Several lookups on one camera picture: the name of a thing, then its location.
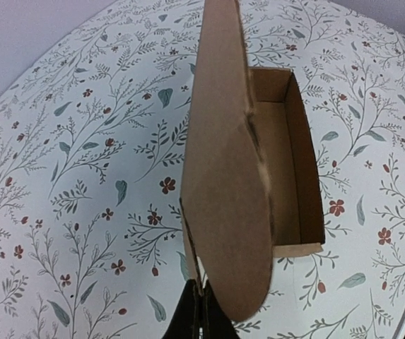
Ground floral patterned table mat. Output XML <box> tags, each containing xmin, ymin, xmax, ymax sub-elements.
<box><xmin>0</xmin><ymin>1</ymin><xmax>405</xmax><ymax>338</ymax></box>

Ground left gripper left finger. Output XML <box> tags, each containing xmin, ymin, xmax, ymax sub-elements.
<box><xmin>164</xmin><ymin>280</ymin><xmax>201</xmax><ymax>339</ymax></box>

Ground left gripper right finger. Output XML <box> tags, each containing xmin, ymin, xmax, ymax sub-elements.
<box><xmin>200</xmin><ymin>282</ymin><xmax>240</xmax><ymax>339</ymax></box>

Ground brown cardboard box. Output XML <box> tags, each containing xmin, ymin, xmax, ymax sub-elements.
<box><xmin>180</xmin><ymin>1</ymin><xmax>325</xmax><ymax>321</ymax></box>

